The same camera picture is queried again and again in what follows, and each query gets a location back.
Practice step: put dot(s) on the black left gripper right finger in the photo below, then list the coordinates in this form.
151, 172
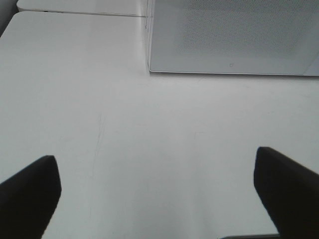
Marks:
289, 192

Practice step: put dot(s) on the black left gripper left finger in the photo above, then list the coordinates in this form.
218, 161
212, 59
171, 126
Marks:
28, 199

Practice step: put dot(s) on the white microwave door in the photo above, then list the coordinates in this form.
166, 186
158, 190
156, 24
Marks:
267, 37

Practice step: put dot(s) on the white rear table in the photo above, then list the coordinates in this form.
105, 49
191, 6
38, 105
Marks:
134, 8

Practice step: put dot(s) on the white microwave oven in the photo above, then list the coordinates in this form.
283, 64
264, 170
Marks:
149, 10

